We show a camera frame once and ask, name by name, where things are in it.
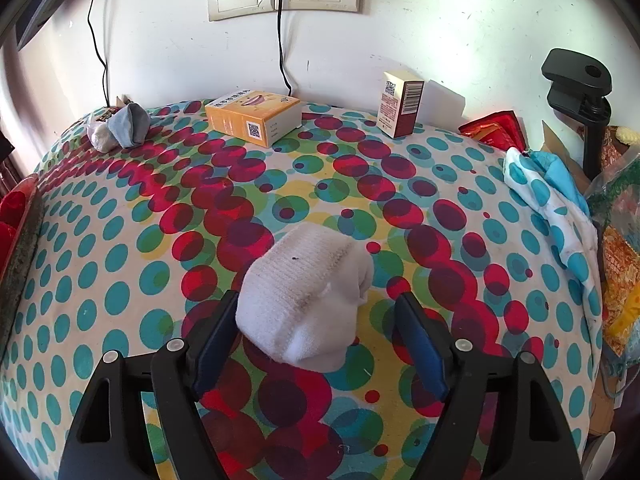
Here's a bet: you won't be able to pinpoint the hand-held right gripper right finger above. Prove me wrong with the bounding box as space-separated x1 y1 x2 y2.
395 291 585 480

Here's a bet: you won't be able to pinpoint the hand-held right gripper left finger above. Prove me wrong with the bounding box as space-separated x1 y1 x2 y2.
59 289 240 480

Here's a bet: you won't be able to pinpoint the polka dot tablecloth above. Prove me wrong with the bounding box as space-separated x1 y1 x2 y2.
0 97 606 480

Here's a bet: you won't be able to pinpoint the white blue dotted cloth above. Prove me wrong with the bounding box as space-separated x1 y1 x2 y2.
502 146 603 341

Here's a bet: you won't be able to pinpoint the white round object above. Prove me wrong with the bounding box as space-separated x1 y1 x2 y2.
585 430 618 480

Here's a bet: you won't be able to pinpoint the clear plastic bags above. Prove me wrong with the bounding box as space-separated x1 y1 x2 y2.
585 125 640 361

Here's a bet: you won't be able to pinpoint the red snack packet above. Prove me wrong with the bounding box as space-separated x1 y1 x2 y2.
458 111 526 153

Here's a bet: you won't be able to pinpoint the orange cardboard box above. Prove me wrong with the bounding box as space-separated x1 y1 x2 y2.
205 90 303 149

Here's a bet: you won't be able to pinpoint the red tray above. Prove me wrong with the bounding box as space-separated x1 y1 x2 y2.
0 174 46 356

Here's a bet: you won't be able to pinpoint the tall white brown box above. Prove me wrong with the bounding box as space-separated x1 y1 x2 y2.
378 70 426 139

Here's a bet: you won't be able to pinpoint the brown cardboard box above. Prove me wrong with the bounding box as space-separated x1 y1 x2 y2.
542 120 591 181

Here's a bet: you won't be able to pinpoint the grey-blue sock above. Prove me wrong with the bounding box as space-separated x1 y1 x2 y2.
109 103 151 149

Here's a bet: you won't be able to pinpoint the black clamp stand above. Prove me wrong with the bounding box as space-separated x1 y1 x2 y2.
541 48 613 181

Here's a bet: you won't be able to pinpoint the dark monitor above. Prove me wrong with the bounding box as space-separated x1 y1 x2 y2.
15 0 53 52

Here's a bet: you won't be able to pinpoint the black charger cable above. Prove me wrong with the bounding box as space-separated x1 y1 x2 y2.
276 0 292 98

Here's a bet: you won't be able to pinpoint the thin black cable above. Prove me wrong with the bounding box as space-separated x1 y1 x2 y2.
87 0 110 108

